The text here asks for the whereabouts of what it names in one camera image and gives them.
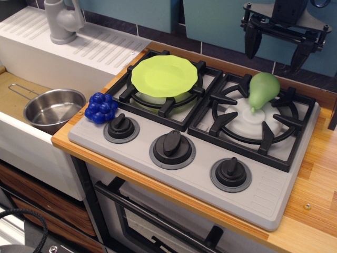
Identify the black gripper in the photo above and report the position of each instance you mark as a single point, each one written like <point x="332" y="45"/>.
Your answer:
<point x="286" y="20"/>

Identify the green toy pear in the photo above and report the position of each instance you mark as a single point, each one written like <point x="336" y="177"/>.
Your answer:
<point x="263" y="88"/>

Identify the blue toy blueberry cluster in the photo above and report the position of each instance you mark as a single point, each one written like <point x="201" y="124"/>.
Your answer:
<point x="101" y="108"/>

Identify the light green plate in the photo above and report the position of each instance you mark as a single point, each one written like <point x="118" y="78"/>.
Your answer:
<point x="164" y="76"/>

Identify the small steel pot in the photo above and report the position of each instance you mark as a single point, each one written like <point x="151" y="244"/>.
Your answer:
<point x="50" y="110"/>

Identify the white toy sink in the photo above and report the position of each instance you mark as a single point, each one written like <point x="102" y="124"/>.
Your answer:
<point x="31" y="63"/>

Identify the black right burner grate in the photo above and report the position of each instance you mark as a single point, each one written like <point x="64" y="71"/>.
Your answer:
<point x="276" y="135"/>

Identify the black burner grate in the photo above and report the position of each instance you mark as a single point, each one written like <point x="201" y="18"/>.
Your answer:
<point x="276" y="135"/>
<point x="174" y="112"/>

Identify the black left burner grate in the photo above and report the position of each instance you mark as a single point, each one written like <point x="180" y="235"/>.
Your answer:
<point x="174" y="112"/>

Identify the black right stove knob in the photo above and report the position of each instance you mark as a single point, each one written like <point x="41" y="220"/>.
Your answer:
<point x="231" y="175"/>

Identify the black stove knob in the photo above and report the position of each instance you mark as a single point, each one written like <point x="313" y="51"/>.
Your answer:
<point x="172" y="151"/>
<point x="121" y="129"/>
<point x="231" y="175"/>

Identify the black middle stove knob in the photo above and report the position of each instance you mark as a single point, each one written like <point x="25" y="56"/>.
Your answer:
<point x="172" y="151"/>

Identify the grey toy stove top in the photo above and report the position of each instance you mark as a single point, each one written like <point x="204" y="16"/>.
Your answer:
<point x="262" y="203"/>

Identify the black left stove knob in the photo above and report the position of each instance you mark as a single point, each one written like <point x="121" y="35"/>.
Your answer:
<point x="121" y="129"/>

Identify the grey toy faucet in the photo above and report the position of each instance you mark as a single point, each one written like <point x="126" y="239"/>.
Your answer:
<point x="63" y="23"/>

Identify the toy oven door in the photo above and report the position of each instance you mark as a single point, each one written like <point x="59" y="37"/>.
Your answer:
<point x="194" y="224"/>

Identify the wooden drawer unit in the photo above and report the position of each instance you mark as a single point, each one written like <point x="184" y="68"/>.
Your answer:
<point x="65" y="216"/>

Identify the black oven door handle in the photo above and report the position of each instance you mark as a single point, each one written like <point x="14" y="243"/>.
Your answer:
<point x="148" y="228"/>

